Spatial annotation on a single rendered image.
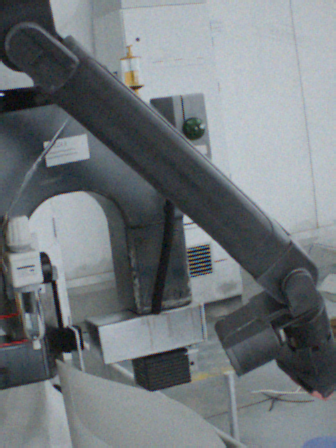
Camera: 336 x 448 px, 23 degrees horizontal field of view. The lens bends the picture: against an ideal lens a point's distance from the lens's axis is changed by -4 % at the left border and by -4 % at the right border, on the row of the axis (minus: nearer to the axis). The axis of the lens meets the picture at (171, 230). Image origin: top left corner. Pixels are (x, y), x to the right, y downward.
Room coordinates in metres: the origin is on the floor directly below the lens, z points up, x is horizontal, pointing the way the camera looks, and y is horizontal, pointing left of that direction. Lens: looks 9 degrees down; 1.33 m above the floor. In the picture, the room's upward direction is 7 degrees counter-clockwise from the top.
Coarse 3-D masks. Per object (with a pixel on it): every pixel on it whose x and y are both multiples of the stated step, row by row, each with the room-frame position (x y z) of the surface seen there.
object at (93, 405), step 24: (72, 384) 0.90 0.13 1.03; (96, 384) 0.86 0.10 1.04; (120, 384) 0.83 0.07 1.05; (72, 408) 0.88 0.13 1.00; (96, 408) 0.87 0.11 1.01; (120, 408) 0.83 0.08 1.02; (144, 408) 0.80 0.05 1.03; (168, 408) 0.77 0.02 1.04; (72, 432) 0.91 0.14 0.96; (96, 432) 0.87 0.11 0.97; (120, 432) 0.84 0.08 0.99; (144, 432) 0.81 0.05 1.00; (168, 432) 0.77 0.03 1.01; (192, 432) 0.73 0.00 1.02; (216, 432) 0.66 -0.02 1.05
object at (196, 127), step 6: (186, 120) 1.06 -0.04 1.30; (192, 120) 1.05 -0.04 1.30; (198, 120) 1.06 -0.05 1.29; (186, 126) 1.05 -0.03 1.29; (192, 126) 1.05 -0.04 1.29; (198, 126) 1.05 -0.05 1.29; (204, 126) 1.06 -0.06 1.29; (186, 132) 1.05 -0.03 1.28; (192, 132) 1.05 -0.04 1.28; (198, 132) 1.05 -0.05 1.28; (204, 132) 1.06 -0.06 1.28; (192, 138) 1.06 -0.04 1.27; (198, 138) 1.06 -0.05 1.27
